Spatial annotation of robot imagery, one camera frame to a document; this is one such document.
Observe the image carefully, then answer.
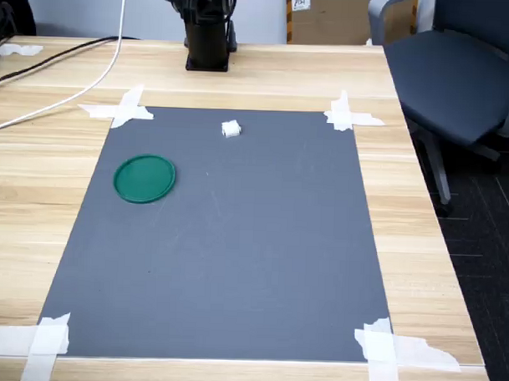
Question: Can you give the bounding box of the white cable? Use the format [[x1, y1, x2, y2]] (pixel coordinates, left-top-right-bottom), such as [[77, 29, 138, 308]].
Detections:
[[0, 0, 129, 138]]

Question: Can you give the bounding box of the brown cardboard box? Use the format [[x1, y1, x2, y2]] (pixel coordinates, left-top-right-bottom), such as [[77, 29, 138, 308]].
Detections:
[[284, 0, 420, 50]]

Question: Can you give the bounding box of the small white plastic terminal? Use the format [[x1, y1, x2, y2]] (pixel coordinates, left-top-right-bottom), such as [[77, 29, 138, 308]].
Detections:
[[221, 119, 243, 140]]

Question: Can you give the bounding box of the crumpled white tape scrap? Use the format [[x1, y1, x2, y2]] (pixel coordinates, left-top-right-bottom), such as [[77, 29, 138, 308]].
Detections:
[[0, 43, 44, 58]]

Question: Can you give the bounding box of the round green lid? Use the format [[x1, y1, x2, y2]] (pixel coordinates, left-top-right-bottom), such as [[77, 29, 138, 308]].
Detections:
[[112, 152, 178, 206]]

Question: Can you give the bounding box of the dark grey mat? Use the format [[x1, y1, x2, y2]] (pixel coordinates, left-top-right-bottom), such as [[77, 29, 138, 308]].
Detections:
[[36, 102, 403, 369]]

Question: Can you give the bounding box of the black cable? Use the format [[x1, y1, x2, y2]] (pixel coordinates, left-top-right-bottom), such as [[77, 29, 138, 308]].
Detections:
[[0, 31, 140, 96]]

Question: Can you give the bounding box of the white masking tape strip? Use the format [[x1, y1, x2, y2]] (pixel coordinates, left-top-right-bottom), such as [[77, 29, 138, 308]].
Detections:
[[19, 310, 72, 381], [352, 329, 464, 373], [328, 89, 355, 133], [323, 110, 386, 128], [352, 315, 403, 381], [0, 323, 71, 358], [76, 103, 155, 122], [109, 83, 145, 130]]

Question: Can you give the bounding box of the grey-blue office chair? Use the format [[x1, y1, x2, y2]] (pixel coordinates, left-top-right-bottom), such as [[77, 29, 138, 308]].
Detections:
[[360, 0, 509, 221]]

